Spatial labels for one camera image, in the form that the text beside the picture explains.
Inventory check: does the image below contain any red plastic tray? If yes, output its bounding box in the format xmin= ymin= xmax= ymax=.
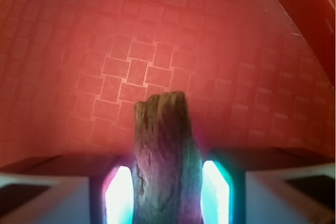
xmin=1 ymin=0 xmax=335 ymax=166

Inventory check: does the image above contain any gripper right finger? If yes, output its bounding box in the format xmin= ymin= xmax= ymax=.
xmin=201 ymin=147 xmax=335 ymax=223

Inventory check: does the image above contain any brown wood chip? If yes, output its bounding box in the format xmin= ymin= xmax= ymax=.
xmin=132 ymin=91 xmax=203 ymax=223

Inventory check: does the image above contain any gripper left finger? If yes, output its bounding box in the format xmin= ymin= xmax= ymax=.
xmin=1 ymin=155 xmax=133 ymax=223

